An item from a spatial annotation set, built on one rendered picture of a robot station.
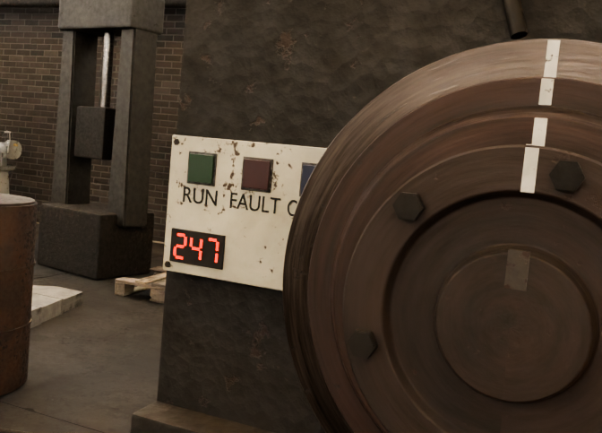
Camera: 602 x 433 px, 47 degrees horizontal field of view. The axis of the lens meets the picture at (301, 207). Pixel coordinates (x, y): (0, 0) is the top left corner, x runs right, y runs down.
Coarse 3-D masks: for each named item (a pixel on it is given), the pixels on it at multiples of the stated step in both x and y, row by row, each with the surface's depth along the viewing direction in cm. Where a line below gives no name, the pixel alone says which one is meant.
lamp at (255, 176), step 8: (248, 160) 86; (256, 160) 85; (264, 160) 85; (248, 168) 86; (256, 168) 85; (264, 168) 85; (248, 176) 86; (256, 176) 85; (264, 176) 85; (248, 184) 86; (256, 184) 86; (264, 184) 85
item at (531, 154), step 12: (552, 48) 59; (552, 60) 59; (552, 72) 59; (552, 84) 58; (540, 96) 58; (540, 120) 56; (540, 132) 57; (528, 144) 53; (540, 144) 57; (528, 156) 52; (528, 168) 53; (528, 180) 53; (528, 192) 53
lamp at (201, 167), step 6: (192, 156) 89; (198, 156) 89; (204, 156) 88; (210, 156) 88; (192, 162) 89; (198, 162) 89; (204, 162) 88; (210, 162) 88; (192, 168) 89; (198, 168) 89; (204, 168) 88; (210, 168) 88; (192, 174) 89; (198, 174) 89; (204, 174) 88; (210, 174) 88; (192, 180) 89; (198, 180) 89; (204, 180) 88; (210, 180) 88
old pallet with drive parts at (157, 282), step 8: (160, 272) 575; (120, 280) 527; (128, 280) 529; (136, 280) 522; (144, 280) 525; (152, 280) 528; (160, 280) 539; (120, 288) 527; (128, 288) 531; (136, 288) 550; (144, 288) 554; (152, 288) 517; (160, 288) 514; (152, 296) 517; (160, 296) 514
